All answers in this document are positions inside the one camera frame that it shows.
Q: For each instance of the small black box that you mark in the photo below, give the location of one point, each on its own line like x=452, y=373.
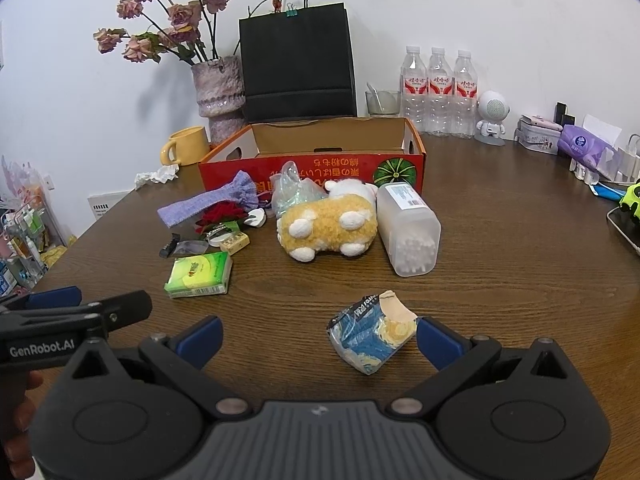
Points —
x=562, y=112

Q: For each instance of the rack of small goods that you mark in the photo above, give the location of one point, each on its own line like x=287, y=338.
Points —
x=22, y=220

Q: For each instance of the red cardboard box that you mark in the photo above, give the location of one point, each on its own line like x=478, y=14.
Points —
x=350, y=167

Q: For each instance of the printed tin box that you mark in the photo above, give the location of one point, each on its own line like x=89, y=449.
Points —
x=537, y=141

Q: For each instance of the green binder clip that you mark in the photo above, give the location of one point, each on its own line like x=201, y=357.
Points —
x=292, y=11

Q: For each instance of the purple knitted pouch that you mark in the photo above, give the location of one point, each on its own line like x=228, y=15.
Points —
x=200, y=205

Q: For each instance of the clear iridescent plastic bag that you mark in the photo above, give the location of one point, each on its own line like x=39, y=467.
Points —
x=290, y=190

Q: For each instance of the white wall unit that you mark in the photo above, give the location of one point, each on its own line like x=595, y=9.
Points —
x=105, y=205

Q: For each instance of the clear cotton swab container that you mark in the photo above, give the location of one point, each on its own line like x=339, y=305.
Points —
x=405, y=225

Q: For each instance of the glass cup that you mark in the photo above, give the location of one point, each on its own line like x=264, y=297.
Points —
x=385, y=105

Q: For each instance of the small yellow box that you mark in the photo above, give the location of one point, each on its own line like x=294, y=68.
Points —
x=235, y=244

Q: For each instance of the person's left hand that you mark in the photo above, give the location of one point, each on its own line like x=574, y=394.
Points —
x=17, y=435

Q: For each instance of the purple ceramic vase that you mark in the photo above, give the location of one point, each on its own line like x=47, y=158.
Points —
x=220, y=90

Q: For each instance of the clear plastic wrapper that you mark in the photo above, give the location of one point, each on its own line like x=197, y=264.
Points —
x=192, y=246

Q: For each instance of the white robot figurine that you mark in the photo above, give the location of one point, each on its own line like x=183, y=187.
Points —
x=492, y=110

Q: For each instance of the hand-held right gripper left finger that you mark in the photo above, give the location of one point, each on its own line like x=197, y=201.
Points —
x=202, y=337

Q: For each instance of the blue painting-print tissue packet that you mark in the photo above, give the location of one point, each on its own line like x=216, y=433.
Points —
x=370, y=335

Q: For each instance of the red label water bottle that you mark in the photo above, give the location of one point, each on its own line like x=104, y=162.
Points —
x=440, y=92
x=465, y=95
x=414, y=90

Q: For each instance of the black paper bag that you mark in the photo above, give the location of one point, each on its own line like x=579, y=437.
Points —
x=295, y=60

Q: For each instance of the round silver tin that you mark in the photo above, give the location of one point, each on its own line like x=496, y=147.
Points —
x=220, y=234

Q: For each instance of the red artificial rose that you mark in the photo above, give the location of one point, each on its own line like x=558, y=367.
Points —
x=220, y=214

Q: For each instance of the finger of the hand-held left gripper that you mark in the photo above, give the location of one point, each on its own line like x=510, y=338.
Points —
x=127, y=307
x=55, y=297

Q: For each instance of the white spoon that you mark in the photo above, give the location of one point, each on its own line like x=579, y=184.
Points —
x=374, y=94

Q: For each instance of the crumpled white tissue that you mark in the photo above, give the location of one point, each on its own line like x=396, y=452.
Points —
x=160, y=174

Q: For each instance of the metal tray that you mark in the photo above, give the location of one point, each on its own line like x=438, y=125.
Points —
x=625, y=232

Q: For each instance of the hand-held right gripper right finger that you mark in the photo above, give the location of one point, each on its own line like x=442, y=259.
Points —
x=437, y=342

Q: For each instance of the green toy car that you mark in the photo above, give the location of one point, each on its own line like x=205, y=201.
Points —
x=631, y=200

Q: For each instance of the small white heart object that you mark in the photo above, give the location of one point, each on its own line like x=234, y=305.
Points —
x=256, y=219

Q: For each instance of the white paper bag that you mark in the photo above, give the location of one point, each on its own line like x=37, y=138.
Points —
x=629, y=157

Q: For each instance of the small black clip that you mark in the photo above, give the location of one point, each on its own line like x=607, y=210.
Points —
x=169, y=247

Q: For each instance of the green tissue packet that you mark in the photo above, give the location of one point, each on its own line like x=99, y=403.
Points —
x=197, y=272

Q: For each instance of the yellow sheep plush toy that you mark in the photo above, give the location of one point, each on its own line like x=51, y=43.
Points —
x=325, y=225

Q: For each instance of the purple tissue pack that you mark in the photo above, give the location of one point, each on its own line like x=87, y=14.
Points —
x=585, y=147

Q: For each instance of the pink case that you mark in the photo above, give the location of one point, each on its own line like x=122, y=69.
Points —
x=537, y=122

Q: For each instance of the yellow mug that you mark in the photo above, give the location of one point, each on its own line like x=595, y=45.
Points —
x=192, y=147

